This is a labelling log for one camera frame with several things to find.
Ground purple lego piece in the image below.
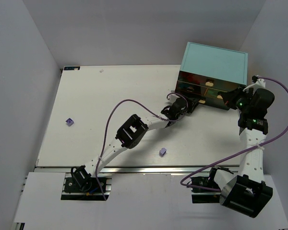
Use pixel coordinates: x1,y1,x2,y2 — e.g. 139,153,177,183
65,118,74,127

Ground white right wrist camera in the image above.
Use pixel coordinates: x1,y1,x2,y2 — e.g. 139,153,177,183
243,75,266,94

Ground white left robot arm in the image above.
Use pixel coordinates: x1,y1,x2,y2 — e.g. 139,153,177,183
71,93,200,179

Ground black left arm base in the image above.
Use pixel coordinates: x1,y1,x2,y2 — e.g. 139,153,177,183
61,166,110,201

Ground dark corner label sticker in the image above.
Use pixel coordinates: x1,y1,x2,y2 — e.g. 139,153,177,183
63,66,80,71

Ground teal drawer organizer box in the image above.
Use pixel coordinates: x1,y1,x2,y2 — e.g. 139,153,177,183
175,42,248,110

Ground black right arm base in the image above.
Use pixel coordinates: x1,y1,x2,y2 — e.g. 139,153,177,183
189,166,235,204

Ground lilac lego piece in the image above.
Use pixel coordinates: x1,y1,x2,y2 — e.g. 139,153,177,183
159,148,167,157

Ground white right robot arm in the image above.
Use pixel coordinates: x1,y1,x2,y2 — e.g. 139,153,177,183
209,87,275,218

